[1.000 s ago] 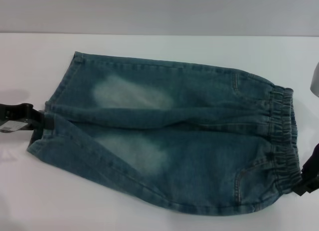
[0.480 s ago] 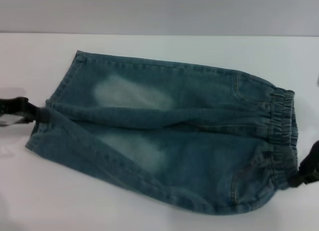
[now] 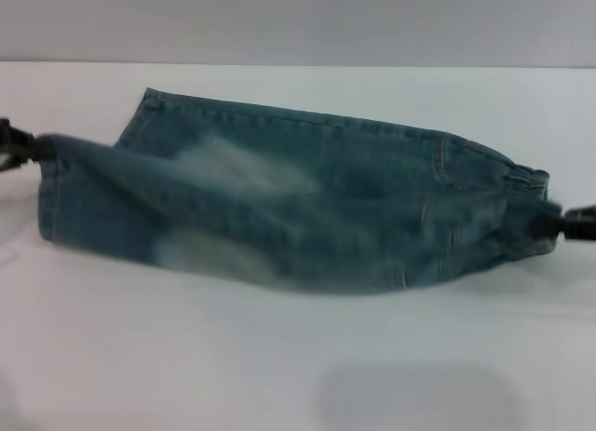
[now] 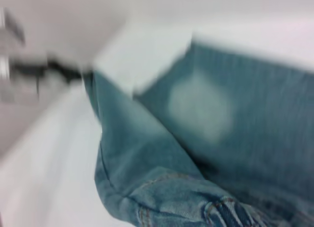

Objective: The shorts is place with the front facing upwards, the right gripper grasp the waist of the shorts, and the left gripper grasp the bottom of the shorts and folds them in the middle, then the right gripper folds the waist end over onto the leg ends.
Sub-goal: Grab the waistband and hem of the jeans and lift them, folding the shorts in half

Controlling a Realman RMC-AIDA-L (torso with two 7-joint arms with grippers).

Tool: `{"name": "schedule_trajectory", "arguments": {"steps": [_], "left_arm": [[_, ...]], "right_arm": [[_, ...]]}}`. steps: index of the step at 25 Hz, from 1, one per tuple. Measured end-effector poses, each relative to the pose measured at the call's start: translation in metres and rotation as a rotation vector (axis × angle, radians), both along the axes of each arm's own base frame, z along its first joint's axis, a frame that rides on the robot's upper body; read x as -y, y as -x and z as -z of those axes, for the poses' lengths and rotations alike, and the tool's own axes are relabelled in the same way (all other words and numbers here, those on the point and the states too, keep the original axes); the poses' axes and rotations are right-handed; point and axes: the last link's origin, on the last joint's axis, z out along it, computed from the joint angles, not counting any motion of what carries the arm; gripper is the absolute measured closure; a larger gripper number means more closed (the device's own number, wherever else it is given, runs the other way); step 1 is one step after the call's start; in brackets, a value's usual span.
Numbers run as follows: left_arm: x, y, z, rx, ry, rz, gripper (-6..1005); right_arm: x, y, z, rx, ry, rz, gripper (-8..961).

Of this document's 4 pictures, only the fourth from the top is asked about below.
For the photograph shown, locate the blue denim shorts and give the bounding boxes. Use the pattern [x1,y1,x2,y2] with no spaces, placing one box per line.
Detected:
[83,38,314,227]

